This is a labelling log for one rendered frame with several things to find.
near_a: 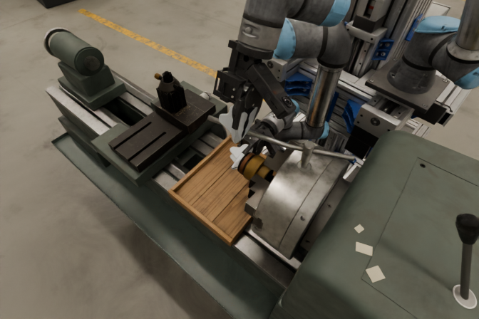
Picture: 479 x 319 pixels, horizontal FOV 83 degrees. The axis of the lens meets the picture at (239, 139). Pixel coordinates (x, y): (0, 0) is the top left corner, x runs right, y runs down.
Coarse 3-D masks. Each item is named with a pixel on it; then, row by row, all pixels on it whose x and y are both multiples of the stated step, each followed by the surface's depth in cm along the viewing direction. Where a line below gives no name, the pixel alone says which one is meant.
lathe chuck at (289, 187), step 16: (288, 160) 67; (320, 160) 68; (288, 176) 65; (304, 176) 65; (272, 192) 65; (288, 192) 64; (304, 192) 63; (272, 208) 65; (288, 208) 64; (272, 224) 66; (288, 224) 64; (272, 240) 69
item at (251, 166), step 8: (248, 152) 85; (240, 160) 83; (248, 160) 83; (256, 160) 82; (240, 168) 83; (248, 168) 81; (256, 168) 80; (264, 168) 81; (248, 176) 82; (264, 176) 80
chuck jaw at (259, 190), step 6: (252, 180) 78; (258, 180) 78; (264, 180) 79; (252, 186) 77; (258, 186) 77; (264, 186) 77; (252, 192) 76; (258, 192) 75; (252, 198) 73; (258, 198) 74; (246, 204) 72; (252, 204) 72; (246, 210) 74; (252, 210) 72; (252, 216) 73; (258, 222) 70; (258, 228) 71
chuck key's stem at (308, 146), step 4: (304, 144) 60; (308, 144) 60; (312, 144) 60; (304, 148) 60; (308, 148) 59; (312, 148) 59; (304, 152) 61; (308, 152) 60; (304, 156) 62; (308, 156) 61; (304, 160) 63; (308, 160) 63; (304, 164) 65; (304, 168) 66
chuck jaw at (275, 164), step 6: (294, 144) 77; (300, 144) 78; (282, 150) 81; (288, 150) 78; (270, 156) 81; (276, 156) 79; (282, 156) 78; (288, 156) 78; (264, 162) 81; (270, 162) 80; (276, 162) 79; (282, 162) 78; (270, 168) 80; (276, 168) 79
